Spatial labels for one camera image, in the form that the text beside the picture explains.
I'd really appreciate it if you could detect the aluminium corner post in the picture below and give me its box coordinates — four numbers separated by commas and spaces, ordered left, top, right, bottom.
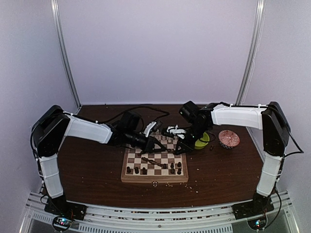
51, 0, 82, 108
235, 0, 266, 105

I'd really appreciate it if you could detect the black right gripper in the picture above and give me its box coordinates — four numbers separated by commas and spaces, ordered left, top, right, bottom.
175, 122, 209, 154

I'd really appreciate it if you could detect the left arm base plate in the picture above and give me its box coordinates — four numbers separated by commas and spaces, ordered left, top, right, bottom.
44, 202, 87, 220

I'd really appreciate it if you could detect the left aluminium corner post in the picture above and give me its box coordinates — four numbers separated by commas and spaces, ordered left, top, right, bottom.
51, 0, 82, 108

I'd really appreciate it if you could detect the right aluminium corner post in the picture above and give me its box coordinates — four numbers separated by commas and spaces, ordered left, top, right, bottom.
235, 0, 266, 105

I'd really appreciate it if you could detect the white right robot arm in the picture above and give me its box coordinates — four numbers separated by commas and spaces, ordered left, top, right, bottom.
166, 101, 291, 215

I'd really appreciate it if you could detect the wooden chess board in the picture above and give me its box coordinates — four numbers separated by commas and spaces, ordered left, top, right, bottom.
121, 134, 189, 184

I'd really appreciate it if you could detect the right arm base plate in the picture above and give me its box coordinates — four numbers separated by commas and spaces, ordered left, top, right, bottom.
232, 201, 274, 220

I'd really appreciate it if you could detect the pile of dark chess pieces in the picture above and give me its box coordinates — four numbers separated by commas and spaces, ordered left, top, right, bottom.
141, 157, 168, 175

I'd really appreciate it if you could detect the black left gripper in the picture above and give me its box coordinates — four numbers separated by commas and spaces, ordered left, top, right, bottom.
125, 129, 166, 153

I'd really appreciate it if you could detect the aluminium front frame rail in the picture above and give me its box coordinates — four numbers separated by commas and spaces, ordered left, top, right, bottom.
20, 190, 296, 233

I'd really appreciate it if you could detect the dark knight chess piece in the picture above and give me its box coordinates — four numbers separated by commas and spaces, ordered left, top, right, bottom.
170, 163, 175, 174

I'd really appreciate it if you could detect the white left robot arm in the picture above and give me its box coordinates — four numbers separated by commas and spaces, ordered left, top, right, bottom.
30, 105, 166, 216

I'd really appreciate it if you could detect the lime green bowl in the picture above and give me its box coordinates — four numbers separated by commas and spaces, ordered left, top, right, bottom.
194, 132, 210, 150

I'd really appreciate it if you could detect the row of white chess pieces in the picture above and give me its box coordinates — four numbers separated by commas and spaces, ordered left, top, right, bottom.
155, 131, 178, 145

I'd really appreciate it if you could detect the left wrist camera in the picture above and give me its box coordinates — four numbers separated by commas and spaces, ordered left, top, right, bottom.
143, 120, 162, 137

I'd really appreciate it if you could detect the red patterned bowl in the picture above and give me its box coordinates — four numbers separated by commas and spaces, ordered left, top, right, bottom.
218, 130, 240, 150

